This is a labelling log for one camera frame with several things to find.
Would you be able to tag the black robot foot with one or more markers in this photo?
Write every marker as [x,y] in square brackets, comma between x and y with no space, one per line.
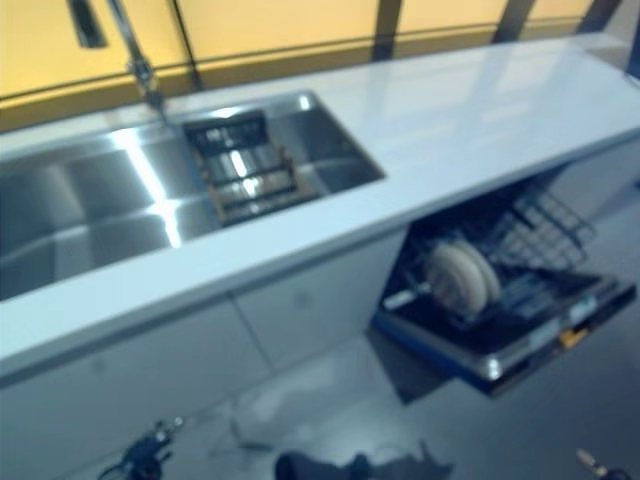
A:
[362,467]
[297,467]

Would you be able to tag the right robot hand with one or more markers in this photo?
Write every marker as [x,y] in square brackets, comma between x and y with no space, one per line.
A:
[607,474]

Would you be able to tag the black dishwasher door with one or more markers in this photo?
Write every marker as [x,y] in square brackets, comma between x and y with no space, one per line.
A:
[525,345]

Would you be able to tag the beige round plate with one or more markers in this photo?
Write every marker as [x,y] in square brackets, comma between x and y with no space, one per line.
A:
[450,280]
[492,280]

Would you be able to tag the wide white cabinet door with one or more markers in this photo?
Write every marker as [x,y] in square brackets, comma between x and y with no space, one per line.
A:
[125,380]

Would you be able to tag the black right robot foot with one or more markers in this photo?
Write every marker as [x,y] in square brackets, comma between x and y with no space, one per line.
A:
[362,467]

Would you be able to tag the white cabinet door beside dishwasher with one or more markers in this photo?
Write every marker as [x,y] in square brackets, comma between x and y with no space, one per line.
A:
[605,185]

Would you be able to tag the black left robot foot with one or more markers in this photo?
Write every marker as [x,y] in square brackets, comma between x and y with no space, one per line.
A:
[297,467]

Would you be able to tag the stainless steel kitchen sink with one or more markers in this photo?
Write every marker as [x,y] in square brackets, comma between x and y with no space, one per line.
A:
[100,200]

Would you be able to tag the chrome pull-down kitchen faucet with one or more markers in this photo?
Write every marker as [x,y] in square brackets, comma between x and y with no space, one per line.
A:
[127,35]

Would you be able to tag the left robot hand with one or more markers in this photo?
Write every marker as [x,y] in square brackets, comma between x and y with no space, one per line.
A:
[150,455]

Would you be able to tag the narrow white cabinet door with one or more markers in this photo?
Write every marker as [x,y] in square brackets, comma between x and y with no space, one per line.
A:
[310,305]

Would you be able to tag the black wood-sided sink drying rack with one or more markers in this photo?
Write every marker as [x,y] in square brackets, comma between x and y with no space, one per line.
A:
[250,170]

